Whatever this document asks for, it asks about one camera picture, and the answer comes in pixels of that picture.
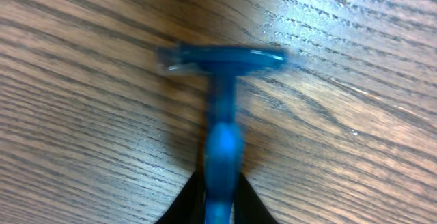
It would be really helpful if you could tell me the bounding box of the blue disposable razor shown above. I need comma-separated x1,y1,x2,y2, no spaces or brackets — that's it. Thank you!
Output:
157,44,287,224

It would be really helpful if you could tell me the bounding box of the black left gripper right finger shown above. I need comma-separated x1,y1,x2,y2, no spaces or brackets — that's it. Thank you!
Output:
234,173,279,224

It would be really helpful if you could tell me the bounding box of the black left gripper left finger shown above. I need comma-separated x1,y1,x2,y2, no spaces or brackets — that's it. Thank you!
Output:
156,171,206,224

